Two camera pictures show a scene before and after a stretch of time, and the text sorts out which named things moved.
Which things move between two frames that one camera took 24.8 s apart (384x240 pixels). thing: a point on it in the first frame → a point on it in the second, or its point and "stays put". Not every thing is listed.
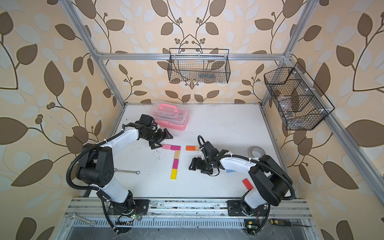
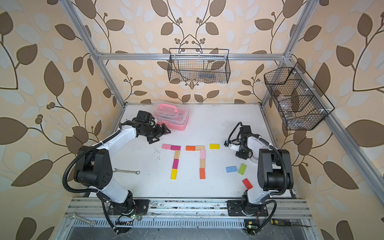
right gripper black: (199, 160) → (241, 155)
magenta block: (175, 163) stays put
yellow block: (173, 174) stays put
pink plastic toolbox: (173, 115) stays put
